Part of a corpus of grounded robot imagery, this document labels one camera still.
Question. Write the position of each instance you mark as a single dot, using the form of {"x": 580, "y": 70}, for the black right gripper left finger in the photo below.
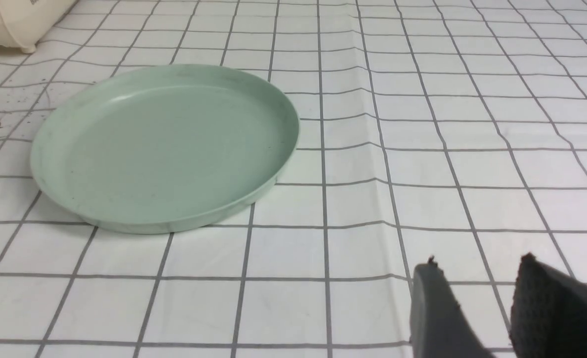
{"x": 439, "y": 329}

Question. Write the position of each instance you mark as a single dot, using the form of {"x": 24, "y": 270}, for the cream white toaster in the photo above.
{"x": 24, "y": 22}

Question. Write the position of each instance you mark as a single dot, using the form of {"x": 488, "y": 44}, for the white grid tablecloth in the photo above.
{"x": 448, "y": 128}

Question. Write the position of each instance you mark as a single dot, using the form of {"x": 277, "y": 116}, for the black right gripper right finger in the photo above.
{"x": 548, "y": 317}

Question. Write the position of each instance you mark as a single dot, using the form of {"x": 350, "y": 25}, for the pale green round plate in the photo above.
{"x": 165, "y": 149}

